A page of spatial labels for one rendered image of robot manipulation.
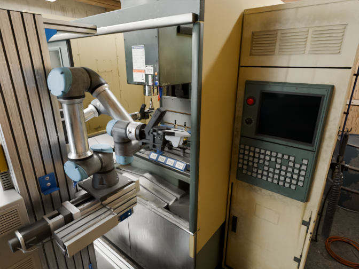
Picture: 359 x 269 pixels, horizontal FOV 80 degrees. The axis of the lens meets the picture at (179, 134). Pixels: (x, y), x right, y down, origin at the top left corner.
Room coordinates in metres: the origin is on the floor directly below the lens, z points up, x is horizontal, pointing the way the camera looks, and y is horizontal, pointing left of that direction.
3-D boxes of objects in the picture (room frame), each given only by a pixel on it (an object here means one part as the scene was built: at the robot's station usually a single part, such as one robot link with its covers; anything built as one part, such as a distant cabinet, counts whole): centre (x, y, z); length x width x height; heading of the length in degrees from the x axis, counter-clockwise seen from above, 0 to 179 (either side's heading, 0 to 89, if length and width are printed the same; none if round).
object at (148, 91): (2.24, 0.30, 1.56); 0.16 x 0.16 x 0.12
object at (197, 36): (1.09, -0.09, 1.40); 0.04 x 0.04 x 1.20; 51
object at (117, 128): (0.86, 0.25, 1.56); 0.11 x 0.08 x 0.09; 66
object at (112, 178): (1.09, 0.43, 1.21); 0.15 x 0.15 x 0.10
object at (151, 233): (1.74, 0.70, 0.40); 2.08 x 0.07 x 0.80; 51
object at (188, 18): (1.70, 0.73, 2.01); 2.04 x 0.03 x 0.04; 51
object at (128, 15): (1.73, 0.71, 2.06); 2.08 x 0.04 x 0.12; 51
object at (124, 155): (0.88, 0.24, 1.46); 0.11 x 0.08 x 0.11; 156
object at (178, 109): (2.59, 0.02, 1.16); 0.48 x 0.05 x 0.51; 51
